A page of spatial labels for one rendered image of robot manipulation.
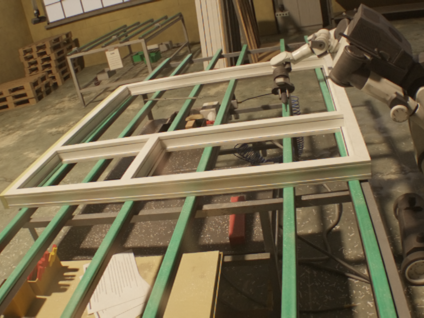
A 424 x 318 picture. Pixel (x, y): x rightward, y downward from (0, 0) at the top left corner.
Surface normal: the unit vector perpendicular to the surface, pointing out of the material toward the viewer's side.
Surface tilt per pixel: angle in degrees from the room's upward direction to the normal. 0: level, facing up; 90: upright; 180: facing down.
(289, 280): 0
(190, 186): 90
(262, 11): 90
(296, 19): 90
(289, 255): 0
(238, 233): 0
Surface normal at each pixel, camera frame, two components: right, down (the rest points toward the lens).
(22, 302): 0.97, -0.12
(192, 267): -0.20, -0.89
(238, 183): -0.16, 0.44
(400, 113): -0.33, 0.58
